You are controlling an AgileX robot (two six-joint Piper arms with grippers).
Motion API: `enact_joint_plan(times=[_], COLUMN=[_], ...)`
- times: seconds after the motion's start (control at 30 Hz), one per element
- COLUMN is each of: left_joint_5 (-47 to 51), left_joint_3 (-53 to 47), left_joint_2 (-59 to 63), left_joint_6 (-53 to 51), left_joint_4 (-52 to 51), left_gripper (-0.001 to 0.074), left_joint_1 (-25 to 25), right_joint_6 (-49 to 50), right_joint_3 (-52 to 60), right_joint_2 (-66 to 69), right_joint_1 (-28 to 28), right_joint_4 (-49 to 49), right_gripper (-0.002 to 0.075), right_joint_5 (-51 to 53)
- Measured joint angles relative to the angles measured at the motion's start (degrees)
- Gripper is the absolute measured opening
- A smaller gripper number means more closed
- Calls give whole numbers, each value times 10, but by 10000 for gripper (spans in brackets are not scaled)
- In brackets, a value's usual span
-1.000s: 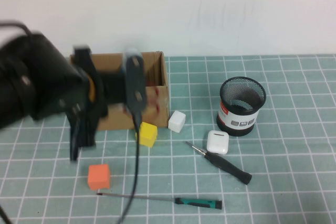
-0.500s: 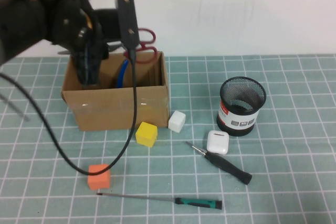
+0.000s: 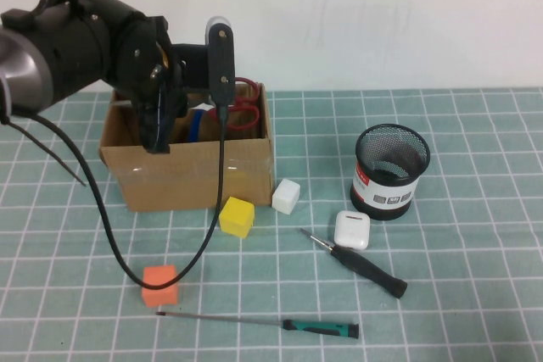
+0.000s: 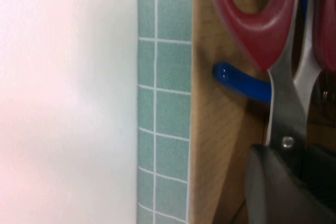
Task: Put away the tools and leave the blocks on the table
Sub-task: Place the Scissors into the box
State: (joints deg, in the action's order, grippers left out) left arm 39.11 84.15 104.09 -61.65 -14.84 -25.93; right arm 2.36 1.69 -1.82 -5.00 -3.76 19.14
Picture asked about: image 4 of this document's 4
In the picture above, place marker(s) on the brown cardboard box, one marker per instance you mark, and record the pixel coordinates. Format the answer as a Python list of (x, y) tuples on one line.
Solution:
[(225, 129)]

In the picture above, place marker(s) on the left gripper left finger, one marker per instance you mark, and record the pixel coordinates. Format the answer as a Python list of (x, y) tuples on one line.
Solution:
[(273, 190)]

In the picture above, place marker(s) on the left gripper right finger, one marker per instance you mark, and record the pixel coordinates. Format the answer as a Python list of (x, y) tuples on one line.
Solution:
[(323, 163)]

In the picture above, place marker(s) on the green checked tablecloth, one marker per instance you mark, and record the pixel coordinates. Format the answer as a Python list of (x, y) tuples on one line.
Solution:
[(168, 64)]

